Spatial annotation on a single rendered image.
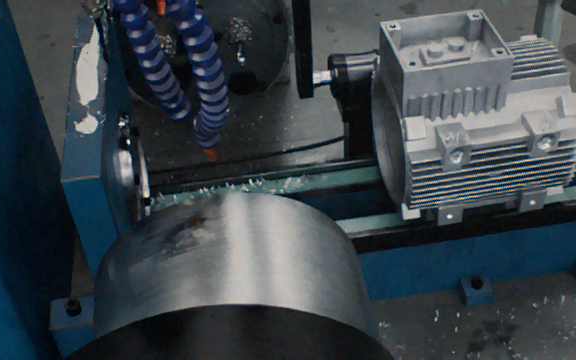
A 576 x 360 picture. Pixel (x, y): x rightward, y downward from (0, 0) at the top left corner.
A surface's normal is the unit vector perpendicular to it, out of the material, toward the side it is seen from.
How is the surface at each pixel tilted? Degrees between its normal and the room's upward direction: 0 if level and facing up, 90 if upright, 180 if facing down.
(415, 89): 90
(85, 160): 0
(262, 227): 17
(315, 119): 0
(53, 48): 0
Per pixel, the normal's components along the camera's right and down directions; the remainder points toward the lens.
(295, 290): 0.36, -0.73
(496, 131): -0.05, -0.73
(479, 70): 0.17, 0.66
